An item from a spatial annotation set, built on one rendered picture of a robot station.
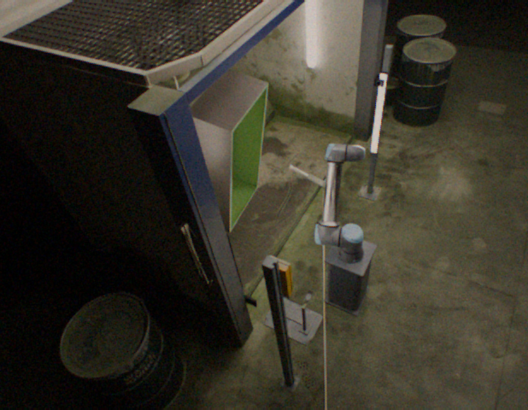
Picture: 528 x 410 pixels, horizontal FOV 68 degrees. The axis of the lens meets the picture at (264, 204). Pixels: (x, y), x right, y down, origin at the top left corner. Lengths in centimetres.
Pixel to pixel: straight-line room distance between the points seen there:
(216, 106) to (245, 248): 163
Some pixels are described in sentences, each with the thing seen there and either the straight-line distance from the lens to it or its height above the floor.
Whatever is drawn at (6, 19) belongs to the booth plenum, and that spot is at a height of 235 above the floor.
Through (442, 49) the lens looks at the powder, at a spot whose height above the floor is 86.
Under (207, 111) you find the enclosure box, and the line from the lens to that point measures 272.
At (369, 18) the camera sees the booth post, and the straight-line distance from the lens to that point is 428.
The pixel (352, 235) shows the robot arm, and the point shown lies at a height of 91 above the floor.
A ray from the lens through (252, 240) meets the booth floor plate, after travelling 393.
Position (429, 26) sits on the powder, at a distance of 568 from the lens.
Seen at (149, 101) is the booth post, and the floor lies 229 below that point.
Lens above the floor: 314
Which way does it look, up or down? 47 degrees down
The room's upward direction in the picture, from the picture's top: 9 degrees counter-clockwise
